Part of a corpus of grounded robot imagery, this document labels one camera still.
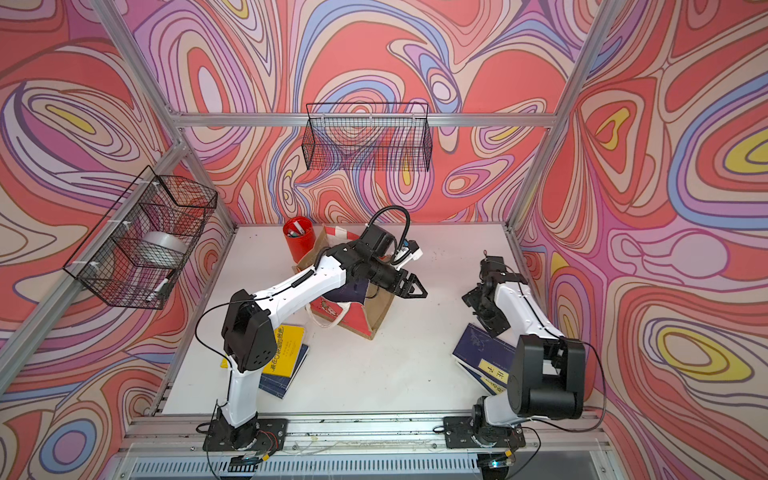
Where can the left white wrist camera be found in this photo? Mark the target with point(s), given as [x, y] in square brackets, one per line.
[410, 251]

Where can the dark blue book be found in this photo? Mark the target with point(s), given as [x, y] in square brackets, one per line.
[350, 292]

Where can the black wire basket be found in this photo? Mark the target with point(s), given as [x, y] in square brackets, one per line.
[109, 267]
[367, 136]

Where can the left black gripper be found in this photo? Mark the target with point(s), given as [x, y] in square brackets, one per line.
[405, 290]

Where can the back black wire basket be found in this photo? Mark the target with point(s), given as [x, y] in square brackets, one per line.
[367, 136]

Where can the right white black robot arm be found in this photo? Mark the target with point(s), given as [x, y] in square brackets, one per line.
[546, 377]

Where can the silver tape roll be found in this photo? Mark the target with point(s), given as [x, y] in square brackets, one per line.
[161, 250]

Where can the blue book under yellow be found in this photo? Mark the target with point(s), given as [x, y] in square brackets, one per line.
[277, 386]

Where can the red pen holder cup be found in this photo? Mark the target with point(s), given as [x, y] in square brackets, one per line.
[300, 236]

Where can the purple book yellow label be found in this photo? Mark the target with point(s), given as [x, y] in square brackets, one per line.
[476, 345]

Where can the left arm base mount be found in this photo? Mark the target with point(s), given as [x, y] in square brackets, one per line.
[260, 435]

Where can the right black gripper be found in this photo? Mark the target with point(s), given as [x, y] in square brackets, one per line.
[496, 325]

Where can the left black wire basket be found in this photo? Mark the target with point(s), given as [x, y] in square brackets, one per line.
[109, 267]

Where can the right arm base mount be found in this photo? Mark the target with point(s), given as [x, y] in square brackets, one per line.
[473, 431]

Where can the yellow cover book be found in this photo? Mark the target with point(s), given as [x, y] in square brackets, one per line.
[285, 351]

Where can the white marker in basket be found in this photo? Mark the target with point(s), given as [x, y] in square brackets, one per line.
[161, 292]

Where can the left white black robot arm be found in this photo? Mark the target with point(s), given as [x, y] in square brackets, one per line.
[378, 256]

